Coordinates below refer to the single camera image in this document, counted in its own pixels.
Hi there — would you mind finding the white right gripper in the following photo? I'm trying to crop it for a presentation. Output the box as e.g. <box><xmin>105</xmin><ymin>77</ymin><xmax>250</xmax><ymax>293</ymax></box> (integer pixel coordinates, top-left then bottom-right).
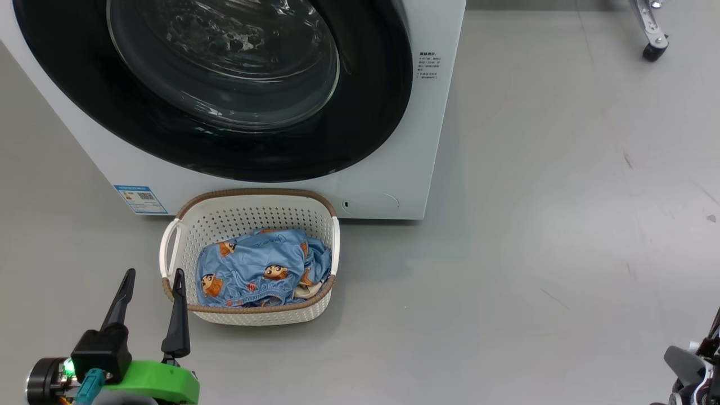
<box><xmin>652</xmin><ymin>332</ymin><xmax>720</xmax><ymax>405</ymax></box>

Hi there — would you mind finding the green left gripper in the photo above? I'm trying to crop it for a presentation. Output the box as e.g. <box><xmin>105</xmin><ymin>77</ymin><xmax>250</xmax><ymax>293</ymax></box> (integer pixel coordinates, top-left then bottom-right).
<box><xmin>101</xmin><ymin>268</ymin><xmax>201</xmax><ymax>405</ymax></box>

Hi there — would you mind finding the blue cartoon print garment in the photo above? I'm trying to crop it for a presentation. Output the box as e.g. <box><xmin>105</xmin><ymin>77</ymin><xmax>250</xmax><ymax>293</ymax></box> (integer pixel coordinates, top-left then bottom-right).
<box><xmin>195</xmin><ymin>228</ymin><xmax>332</xmax><ymax>308</ymax></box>

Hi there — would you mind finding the beige garment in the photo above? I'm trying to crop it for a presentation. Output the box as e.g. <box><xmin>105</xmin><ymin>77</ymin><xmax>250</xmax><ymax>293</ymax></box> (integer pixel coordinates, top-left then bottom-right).
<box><xmin>294</xmin><ymin>280</ymin><xmax>325</xmax><ymax>299</ymax></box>

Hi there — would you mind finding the round black glass washer door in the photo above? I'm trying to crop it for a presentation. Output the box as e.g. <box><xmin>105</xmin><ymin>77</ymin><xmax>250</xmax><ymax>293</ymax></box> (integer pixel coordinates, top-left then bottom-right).
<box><xmin>12</xmin><ymin>0</ymin><xmax>414</xmax><ymax>183</ymax></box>

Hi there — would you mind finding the white perforated laundry basket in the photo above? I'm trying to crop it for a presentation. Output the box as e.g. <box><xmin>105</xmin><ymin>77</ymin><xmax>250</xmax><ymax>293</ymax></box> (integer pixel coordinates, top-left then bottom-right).
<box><xmin>159</xmin><ymin>188</ymin><xmax>341</xmax><ymax>326</ymax></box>

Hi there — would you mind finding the white front-load washing machine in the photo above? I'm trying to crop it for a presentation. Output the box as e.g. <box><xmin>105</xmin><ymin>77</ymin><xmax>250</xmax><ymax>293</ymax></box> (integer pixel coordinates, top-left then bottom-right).
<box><xmin>0</xmin><ymin>0</ymin><xmax>467</xmax><ymax>221</ymax></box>

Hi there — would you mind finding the blue energy label sticker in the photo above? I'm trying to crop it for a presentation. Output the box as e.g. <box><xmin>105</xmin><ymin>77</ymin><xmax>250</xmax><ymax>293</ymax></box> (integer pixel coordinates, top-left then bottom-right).
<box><xmin>114</xmin><ymin>184</ymin><xmax>169</xmax><ymax>215</ymax></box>

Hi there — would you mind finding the white rolling partition board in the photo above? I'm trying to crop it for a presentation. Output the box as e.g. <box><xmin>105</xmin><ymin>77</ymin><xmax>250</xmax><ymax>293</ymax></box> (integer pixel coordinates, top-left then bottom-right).
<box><xmin>629</xmin><ymin>0</ymin><xmax>670</xmax><ymax>62</ymax></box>

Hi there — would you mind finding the small text notice sticker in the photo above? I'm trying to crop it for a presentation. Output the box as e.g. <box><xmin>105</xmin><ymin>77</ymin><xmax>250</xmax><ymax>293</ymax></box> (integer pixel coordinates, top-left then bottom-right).
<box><xmin>417</xmin><ymin>51</ymin><xmax>443</xmax><ymax>81</ymax></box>

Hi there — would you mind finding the teal left camera cable plug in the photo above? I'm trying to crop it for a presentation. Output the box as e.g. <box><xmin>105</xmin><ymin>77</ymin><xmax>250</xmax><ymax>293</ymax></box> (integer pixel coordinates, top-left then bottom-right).
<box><xmin>73</xmin><ymin>368</ymin><xmax>107</xmax><ymax>405</ymax></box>

